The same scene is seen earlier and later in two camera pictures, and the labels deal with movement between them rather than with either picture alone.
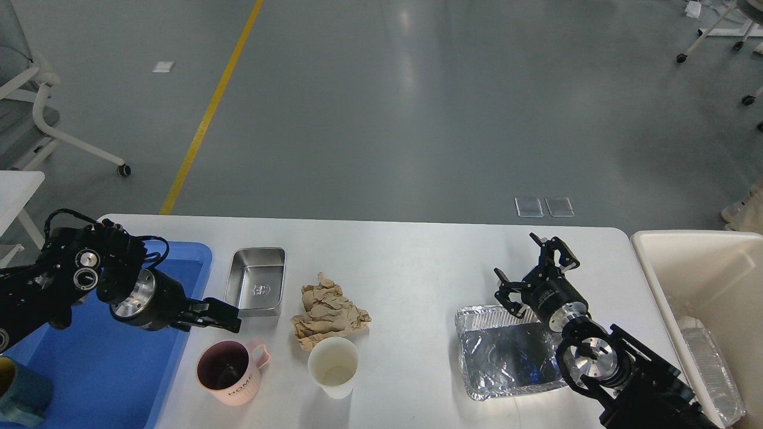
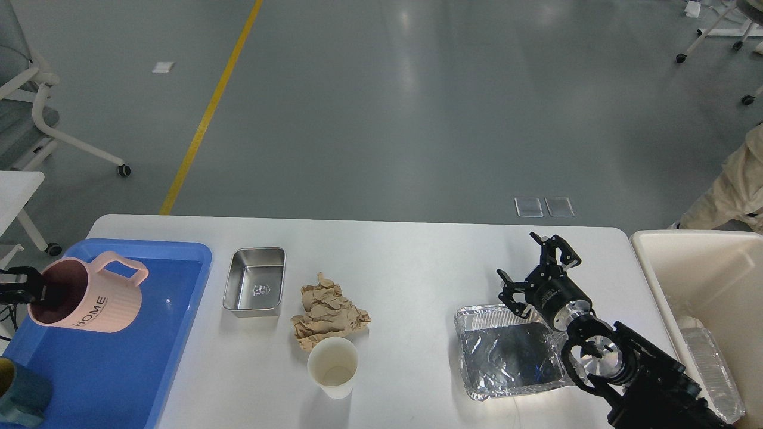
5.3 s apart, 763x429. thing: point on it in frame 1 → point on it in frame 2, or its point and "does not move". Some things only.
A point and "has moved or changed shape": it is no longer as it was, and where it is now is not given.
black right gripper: [546, 288] does not move
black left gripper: [157, 301] → [49, 298]
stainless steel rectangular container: [255, 281] does not move
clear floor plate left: [528, 207] does not move
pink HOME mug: [230, 372] has moved or changed shape
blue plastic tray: [103, 371] does not move
